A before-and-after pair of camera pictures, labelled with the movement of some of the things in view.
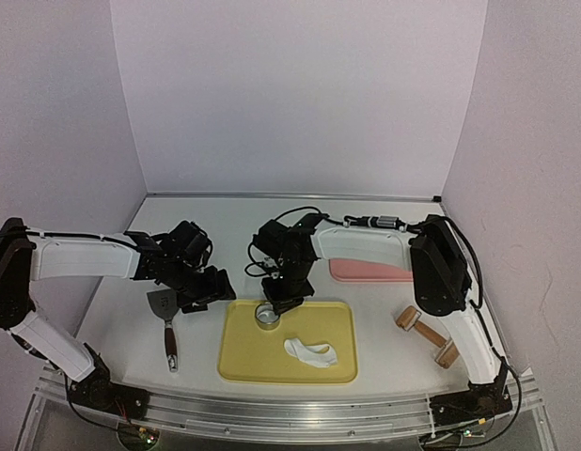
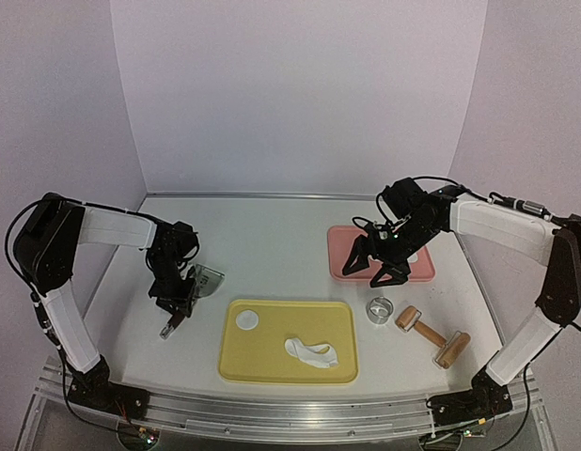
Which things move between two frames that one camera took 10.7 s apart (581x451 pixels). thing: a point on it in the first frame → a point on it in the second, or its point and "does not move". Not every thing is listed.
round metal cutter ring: x=266 y=318 → x=378 y=309
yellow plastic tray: x=248 y=352 does not move
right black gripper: x=288 y=288 → x=382 y=249
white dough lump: x=319 y=355 does not move
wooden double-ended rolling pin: x=407 y=319 does not move
